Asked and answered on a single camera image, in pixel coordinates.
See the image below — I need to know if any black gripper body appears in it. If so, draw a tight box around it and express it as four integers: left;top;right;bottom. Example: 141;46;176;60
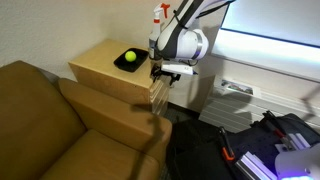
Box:
159;70;183;87

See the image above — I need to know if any wooden nightstand drawer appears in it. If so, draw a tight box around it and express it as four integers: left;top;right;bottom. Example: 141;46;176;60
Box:
150;79;168;93
152;95;170;109
151;87;169;101

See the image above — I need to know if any light wooden nightstand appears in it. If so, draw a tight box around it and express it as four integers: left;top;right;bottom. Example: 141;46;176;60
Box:
68;38;171;118

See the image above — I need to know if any black plastic tray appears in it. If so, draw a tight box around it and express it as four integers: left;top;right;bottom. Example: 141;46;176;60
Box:
113;47;150;73

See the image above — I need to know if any yellow tennis ball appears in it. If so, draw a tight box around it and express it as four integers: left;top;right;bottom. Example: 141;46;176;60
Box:
124;50;138;63

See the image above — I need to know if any spray bottle with red trigger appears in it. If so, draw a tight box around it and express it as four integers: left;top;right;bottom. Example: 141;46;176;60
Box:
148;2;172;61

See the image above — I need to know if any printed leaflet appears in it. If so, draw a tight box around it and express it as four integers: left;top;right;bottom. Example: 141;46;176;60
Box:
219;78;255;96

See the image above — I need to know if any black fabric cover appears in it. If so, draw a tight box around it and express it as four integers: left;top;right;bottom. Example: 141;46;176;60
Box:
165;118;241;180

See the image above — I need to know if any white window sill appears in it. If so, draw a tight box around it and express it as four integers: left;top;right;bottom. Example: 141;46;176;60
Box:
210;28;320;84

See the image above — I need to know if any black clamp with orange grip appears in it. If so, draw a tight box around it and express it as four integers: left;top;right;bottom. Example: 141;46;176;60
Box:
218;126;238;163

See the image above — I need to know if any black perforated mounting board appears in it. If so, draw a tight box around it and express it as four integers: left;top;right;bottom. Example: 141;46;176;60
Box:
229;112;320;180

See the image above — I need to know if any black clamp with red grip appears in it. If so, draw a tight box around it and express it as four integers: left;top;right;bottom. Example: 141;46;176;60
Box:
264;110;295;152

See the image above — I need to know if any brown leather sofa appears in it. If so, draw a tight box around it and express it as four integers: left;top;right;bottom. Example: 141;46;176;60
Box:
0;59;174;180

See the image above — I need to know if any white window blind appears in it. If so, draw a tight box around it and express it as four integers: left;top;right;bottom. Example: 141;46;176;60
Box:
221;0;320;48

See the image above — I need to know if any wrist camera on white mount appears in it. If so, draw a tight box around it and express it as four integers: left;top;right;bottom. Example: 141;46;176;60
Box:
160;62;199;77

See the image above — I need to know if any white wall heater unit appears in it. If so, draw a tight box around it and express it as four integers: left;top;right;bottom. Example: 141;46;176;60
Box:
198;74;320;134

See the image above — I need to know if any aluminium extrusion rail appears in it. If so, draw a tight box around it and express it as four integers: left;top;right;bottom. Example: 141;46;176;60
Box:
288;132;312;152
234;151;278;180

